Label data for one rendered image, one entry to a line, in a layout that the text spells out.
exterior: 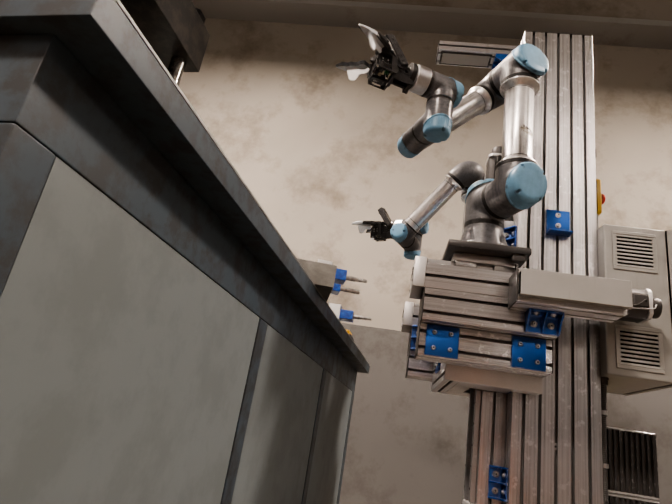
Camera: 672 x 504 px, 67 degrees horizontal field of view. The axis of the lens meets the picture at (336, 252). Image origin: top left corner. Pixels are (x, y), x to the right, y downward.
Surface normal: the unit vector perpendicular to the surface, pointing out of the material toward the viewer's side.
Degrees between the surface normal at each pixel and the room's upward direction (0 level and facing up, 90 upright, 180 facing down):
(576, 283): 90
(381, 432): 90
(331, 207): 90
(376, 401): 90
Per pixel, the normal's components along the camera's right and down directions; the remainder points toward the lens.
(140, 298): 0.97, 0.08
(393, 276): -0.07, -0.36
